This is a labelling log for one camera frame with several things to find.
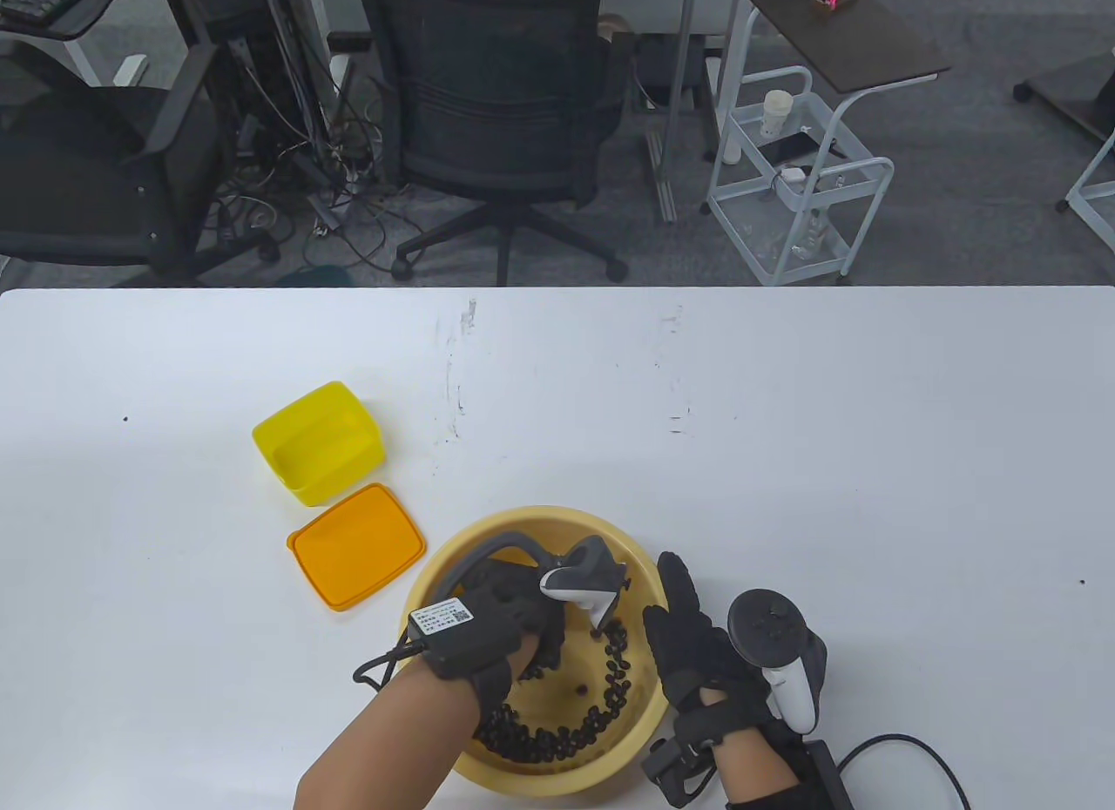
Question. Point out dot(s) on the person's left hand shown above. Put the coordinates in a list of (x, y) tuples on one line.
[(514, 583)]

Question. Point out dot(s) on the person's right hand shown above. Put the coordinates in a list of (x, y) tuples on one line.
[(692, 653)]

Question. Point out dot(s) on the orange container lid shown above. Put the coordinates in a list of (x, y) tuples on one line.
[(357, 540)]

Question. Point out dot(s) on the pile of dark coffee beans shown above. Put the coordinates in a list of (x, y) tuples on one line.
[(540, 745)]

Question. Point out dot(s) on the yellow plastic basin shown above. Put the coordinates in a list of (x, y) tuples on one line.
[(557, 779)]

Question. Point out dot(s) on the yellow plastic container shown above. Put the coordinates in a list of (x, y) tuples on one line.
[(318, 444)]

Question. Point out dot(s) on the person's right forearm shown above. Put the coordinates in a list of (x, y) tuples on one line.
[(758, 766)]

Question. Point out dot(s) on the person's left forearm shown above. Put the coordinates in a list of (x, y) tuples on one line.
[(401, 740)]

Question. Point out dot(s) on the grey right hand controller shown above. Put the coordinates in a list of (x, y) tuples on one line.
[(766, 627)]

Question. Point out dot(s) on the grey hand controller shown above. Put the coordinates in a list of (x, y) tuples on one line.
[(766, 627), (592, 566)]

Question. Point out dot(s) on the grey left hand controller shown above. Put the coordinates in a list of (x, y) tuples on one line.
[(592, 566)]

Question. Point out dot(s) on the teal floor object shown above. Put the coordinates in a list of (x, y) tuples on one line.
[(314, 278)]

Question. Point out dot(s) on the white charger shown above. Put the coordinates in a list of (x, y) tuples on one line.
[(791, 176)]

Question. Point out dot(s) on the black mesh office chair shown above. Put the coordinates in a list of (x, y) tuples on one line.
[(505, 96)]

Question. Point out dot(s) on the black phone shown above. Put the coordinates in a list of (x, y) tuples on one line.
[(797, 146)]

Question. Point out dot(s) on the black floor box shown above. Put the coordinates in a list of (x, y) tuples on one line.
[(671, 70)]

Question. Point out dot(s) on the white paper cup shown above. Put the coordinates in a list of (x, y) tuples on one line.
[(777, 113)]

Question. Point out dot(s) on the black computer tower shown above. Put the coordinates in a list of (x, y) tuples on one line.
[(261, 87)]

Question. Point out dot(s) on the aluminium profile stand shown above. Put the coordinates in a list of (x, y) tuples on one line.
[(684, 43)]

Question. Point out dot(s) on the black armrest office chair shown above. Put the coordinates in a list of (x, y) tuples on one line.
[(87, 174)]

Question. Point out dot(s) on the dark top side table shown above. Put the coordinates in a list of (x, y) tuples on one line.
[(845, 35), (1080, 91)]

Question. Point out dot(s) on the white power strip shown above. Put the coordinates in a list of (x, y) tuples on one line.
[(132, 70)]

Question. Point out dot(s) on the grey desk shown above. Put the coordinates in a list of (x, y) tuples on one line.
[(87, 13)]

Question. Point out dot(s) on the black left wrist camera unit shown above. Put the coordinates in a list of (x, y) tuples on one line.
[(453, 631)]

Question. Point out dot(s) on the black wrist camera unit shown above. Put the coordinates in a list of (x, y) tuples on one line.
[(827, 775), (453, 631)]

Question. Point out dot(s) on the black right wrist camera unit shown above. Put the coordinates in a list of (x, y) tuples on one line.
[(827, 775)]

